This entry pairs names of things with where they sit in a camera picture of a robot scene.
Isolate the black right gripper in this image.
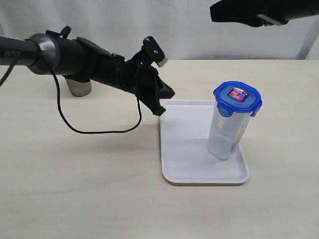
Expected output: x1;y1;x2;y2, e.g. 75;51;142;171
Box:
209;0;319;26

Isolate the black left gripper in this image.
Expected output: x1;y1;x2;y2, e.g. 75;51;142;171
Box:
125;36;175;116

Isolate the blue container lid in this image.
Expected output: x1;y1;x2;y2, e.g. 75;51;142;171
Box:
213;81;262;118

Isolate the stainless steel cup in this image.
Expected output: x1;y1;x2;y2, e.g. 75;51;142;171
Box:
65;78;92;97

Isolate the clear tall plastic container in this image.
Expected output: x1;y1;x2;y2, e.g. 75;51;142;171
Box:
207;102;251;160

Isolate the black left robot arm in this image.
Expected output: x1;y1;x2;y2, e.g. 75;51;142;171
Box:
0;26;175;116

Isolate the white plastic tray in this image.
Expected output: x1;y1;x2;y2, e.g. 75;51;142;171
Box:
159;100;250;186

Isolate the white backdrop curtain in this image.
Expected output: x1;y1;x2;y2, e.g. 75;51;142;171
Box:
0;0;319;60

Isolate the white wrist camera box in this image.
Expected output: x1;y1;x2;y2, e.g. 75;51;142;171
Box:
157;57;167;67

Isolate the black cable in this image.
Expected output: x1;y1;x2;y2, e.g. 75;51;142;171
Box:
0;56;144;134

